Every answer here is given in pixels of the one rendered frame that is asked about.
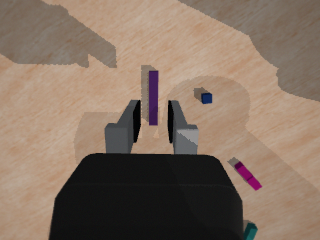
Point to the turquoise rod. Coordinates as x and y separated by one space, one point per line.
250 231

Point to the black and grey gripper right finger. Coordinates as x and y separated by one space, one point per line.
183 136

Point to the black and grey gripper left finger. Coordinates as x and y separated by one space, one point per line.
120 136

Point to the small dark blue block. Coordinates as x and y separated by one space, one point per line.
206 98

